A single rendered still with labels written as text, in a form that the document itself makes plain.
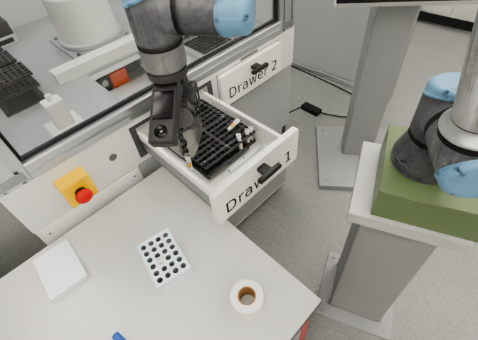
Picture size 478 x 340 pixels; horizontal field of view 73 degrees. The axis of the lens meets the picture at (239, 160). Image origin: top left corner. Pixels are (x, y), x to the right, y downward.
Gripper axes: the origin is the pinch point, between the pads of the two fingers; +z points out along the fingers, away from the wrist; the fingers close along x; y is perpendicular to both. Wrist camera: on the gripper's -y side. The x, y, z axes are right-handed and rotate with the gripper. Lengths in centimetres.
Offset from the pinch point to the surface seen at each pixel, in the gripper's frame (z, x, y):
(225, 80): 7.1, -4.1, 39.2
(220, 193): 6.1, -7.2, -5.6
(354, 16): 46, -73, 170
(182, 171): 9.6, 3.5, 3.8
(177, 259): 19.9, 3.3, -14.3
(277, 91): 27, -20, 61
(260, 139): 14.0, -15.2, 19.4
